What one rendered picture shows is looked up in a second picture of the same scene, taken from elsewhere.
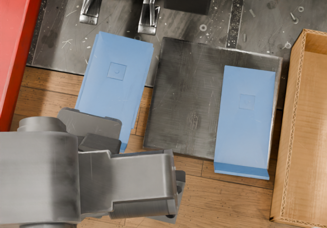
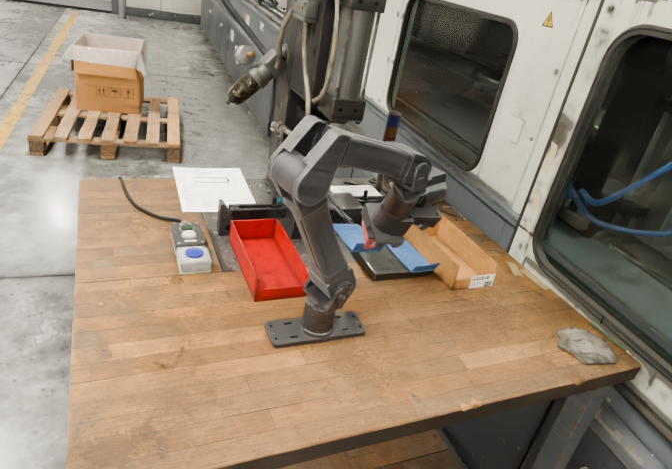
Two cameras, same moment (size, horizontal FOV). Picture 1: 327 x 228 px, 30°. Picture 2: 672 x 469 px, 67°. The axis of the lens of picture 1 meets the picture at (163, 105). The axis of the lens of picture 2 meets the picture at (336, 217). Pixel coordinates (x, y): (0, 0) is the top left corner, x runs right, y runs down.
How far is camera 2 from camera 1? 0.95 m
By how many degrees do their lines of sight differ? 51
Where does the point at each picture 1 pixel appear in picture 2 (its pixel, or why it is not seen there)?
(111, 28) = not seen: hidden behind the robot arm
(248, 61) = not seen: hidden behind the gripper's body
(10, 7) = (265, 247)
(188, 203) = (412, 293)
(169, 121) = (378, 264)
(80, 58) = not seen: hidden behind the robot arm
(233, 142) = (412, 263)
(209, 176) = (411, 282)
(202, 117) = (391, 260)
